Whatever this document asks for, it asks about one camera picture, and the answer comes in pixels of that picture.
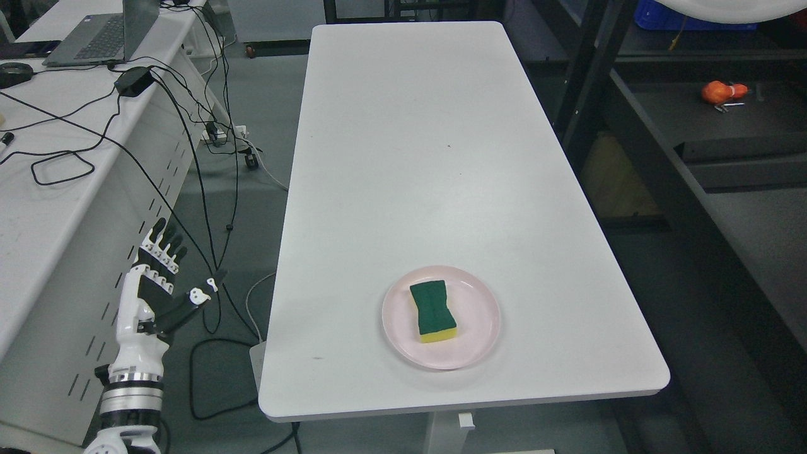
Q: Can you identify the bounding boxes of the white side desk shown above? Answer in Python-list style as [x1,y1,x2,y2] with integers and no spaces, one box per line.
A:
[1,9,216,453]

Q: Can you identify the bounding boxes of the black cable loop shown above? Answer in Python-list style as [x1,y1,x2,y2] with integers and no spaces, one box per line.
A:
[0,88,127,187]

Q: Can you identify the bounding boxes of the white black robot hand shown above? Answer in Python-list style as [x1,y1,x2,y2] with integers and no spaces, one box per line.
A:
[107,218,227,382]

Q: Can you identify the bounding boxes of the grey laptop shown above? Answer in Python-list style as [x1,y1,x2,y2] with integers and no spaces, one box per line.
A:
[43,1,161,68]

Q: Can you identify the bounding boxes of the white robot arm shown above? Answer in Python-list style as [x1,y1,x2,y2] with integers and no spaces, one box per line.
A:
[83,365,163,453]

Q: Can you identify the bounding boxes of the black power adapter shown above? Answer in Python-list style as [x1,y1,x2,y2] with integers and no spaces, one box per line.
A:
[113,66,154,98]

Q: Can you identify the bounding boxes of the pink round plate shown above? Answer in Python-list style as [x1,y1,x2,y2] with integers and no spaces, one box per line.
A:
[381,265,501,370]

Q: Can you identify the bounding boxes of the white rectangular table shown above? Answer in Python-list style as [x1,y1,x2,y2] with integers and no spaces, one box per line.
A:
[259,22,670,422]

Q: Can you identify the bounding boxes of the black metal shelf rack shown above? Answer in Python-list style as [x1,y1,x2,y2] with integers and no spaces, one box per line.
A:
[527,1,805,453]

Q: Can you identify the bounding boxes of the black round object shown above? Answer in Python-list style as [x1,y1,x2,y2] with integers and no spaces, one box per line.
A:
[0,61,35,90]

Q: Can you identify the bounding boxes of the orange object on shelf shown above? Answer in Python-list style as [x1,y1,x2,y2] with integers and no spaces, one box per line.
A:
[700,80,749,105]

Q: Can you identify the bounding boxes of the green yellow sponge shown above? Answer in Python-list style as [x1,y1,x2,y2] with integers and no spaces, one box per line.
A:
[409,281,458,343]

